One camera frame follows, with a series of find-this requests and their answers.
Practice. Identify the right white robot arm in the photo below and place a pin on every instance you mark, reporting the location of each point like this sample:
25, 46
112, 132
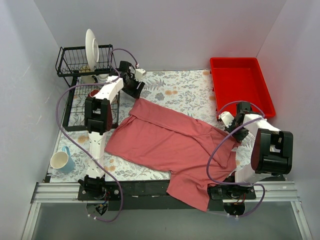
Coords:
272, 152

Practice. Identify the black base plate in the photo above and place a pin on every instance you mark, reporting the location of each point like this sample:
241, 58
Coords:
152, 195

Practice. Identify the black wire dish rack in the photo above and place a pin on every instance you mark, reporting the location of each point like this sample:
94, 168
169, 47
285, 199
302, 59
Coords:
68, 63

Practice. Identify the red ceramic bowl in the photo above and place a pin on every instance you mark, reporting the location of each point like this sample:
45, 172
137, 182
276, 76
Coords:
92, 93

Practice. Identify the blue white mug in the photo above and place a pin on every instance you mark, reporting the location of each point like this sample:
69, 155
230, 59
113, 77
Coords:
62, 161

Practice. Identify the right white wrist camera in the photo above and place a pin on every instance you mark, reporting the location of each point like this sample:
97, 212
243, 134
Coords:
227, 118

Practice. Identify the white ceramic plate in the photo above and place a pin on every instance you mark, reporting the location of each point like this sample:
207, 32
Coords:
91, 50

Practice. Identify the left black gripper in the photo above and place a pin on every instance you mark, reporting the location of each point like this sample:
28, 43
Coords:
133, 85

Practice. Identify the blue white floral teapot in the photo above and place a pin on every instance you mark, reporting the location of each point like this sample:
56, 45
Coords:
101, 78

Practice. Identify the pink red t shirt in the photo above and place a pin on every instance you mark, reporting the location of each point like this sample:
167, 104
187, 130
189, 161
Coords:
195, 153

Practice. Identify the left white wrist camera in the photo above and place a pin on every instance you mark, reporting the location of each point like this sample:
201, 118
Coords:
139, 74

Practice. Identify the floral table mat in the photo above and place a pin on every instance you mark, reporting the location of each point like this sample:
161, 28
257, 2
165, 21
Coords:
189, 92

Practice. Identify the red plastic bin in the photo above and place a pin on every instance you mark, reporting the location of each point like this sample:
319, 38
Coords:
240, 79

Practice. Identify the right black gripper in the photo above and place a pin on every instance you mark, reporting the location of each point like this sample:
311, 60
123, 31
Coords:
236, 129

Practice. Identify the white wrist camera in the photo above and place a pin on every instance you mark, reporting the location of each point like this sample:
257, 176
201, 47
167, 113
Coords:
227, 118
139, 74

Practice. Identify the aluminium frame rail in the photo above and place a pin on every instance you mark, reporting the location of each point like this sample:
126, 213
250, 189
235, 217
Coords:
266, 191

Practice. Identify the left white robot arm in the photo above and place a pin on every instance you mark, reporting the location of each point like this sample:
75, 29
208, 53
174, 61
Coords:
98, 118

